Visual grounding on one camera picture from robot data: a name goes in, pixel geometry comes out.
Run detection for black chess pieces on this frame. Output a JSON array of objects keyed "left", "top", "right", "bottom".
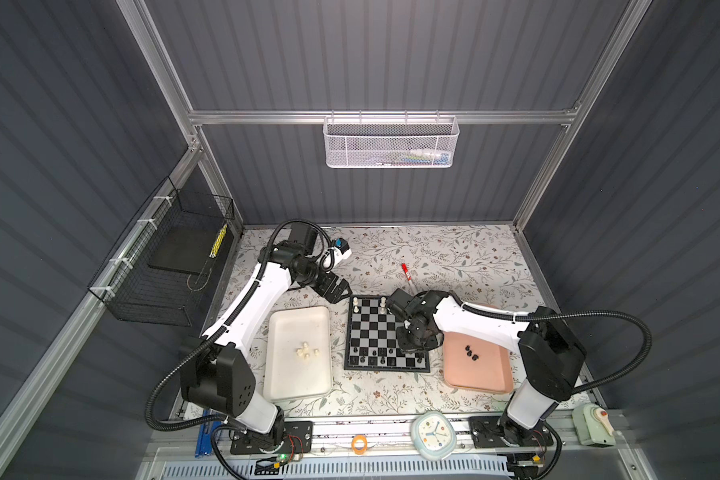
[
  {"left": 465, "top": 345, "right": 479, "bottom": 361},
  {"left": 345, "top": 346, "right": 429, "bottom": 370}
]

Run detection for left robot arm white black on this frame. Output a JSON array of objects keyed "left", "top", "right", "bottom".
[{"left": 144, "top": 219, "right": 352, "bottom": 451}]

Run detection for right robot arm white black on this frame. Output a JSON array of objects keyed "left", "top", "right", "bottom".
[{"left": 386, "top": 289, "right": 653, "bottom": 446}]

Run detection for white chess pieces on board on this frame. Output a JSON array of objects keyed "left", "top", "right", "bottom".
[{"left": 350, "top": 296, "right": 387, "bottom": 316}]

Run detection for black white chess board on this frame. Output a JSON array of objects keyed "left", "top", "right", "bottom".
[{"left": 344, "top": 295, "right": 431, "bottom": 373}]

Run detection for black chess pieces on board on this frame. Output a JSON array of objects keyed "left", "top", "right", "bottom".
[{"left": 345, "top": 346, "right": 429, "bottom": 370}]

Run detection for white chess pieces in tray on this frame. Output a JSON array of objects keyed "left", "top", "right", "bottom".
[{"left": 296, "top": 342, "right": 320, "bottom": 360}]

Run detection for pink plastic tray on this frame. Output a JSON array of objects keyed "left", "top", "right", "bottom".
[{"left": 436, "top": 302, "right": 514, "bottom": 394}]

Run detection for red white marker pen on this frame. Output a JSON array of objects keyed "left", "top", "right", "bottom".
[{"left": 401, "top": 263, "right": 413, "bottom": 284}]

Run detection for white plastic tray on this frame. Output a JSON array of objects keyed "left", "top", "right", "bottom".
[{"left": 263, "top": 306, "right": 333, "bottom": 403}]

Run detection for mint green alarm clock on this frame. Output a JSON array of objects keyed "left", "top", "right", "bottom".
[{"left": 410, "top": 411, "right": 457, "bottom": 461}]

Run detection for yellow brush in basket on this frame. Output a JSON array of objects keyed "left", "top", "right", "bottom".
[{"left": 209, "top": 223, "right": 228, "bottom": 259}]

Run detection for green emergency stop box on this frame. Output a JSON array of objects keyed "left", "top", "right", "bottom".
[{"left": 572, "top": 403, "right": 616, "bottom": 447}]

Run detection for blue clamp tool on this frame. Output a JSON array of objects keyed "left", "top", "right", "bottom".
[{"left": 194, "top": 421, "right": 222, "bottom": 458}]

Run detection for white wire basket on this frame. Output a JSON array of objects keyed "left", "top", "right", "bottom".
[{"left": 322, "top": 115, "right": 460, "bottom": 169}]

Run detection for black wire basket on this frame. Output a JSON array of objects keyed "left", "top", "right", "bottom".
[{"left": 89, "top": 179, "right": 238, "bottom": 327}]

